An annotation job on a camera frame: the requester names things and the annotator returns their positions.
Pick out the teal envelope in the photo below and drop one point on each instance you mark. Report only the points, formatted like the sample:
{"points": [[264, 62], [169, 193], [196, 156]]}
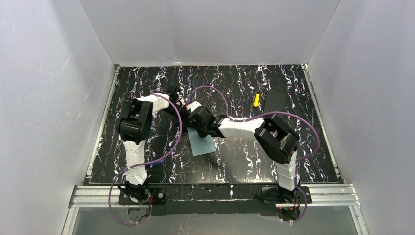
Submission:
{"points": [[200, 146]]}

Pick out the yellow marker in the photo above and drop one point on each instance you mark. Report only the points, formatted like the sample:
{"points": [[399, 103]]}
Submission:
{"points": [[256, 100]]}

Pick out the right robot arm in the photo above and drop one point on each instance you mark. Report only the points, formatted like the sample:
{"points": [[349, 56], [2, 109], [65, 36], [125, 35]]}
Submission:
{"points": [[277, 139]]}

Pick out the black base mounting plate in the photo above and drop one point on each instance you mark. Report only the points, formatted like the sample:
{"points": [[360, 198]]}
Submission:
{"points": [[221, 198]]}

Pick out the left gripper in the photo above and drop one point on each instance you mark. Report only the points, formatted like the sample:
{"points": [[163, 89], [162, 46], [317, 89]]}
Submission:
{"points": [[181, 108]]}

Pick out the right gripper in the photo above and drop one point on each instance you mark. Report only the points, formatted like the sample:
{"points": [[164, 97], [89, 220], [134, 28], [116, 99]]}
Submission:
{"points": [[190, 117]]}

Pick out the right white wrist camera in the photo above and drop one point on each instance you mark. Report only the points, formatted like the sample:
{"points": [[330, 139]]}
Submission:
{"points": [[192, 106]]}

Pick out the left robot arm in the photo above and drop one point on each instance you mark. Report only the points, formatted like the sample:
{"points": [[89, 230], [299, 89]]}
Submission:
{"points": [[134, 126]]}

